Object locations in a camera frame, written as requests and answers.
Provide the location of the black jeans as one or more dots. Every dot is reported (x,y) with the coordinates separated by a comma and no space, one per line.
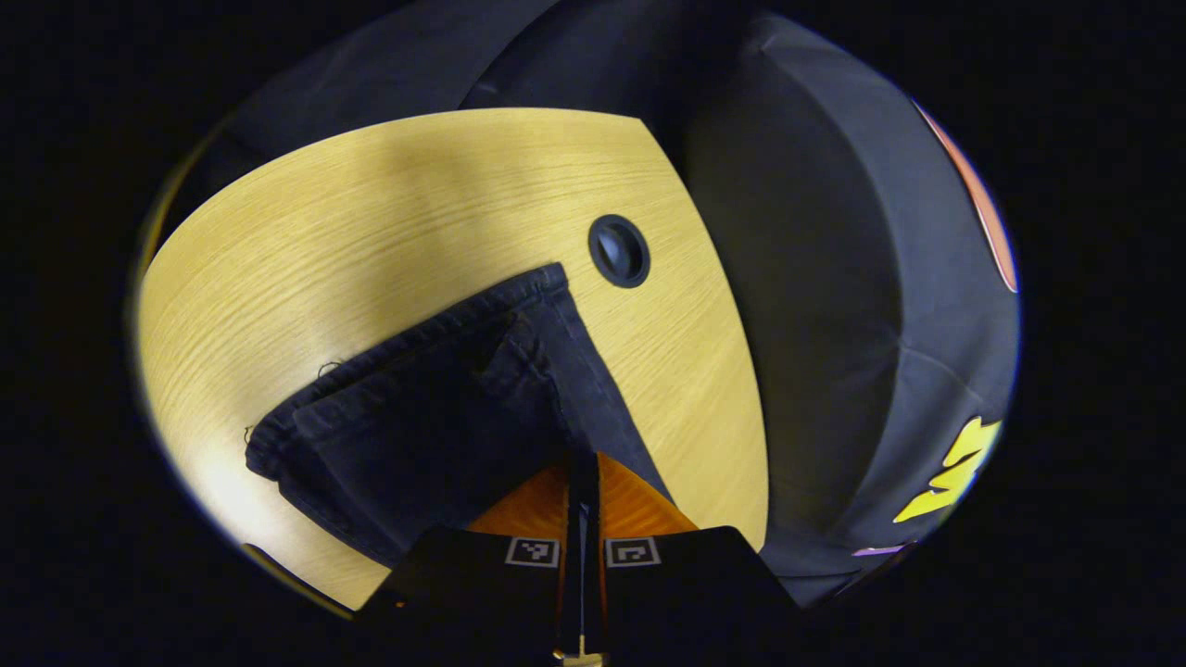
(435,417)

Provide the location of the black backdrop cloth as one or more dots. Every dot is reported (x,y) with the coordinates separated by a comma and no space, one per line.
(815,278)

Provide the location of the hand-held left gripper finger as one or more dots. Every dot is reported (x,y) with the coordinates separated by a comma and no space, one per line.
(593,519)
(574,519)

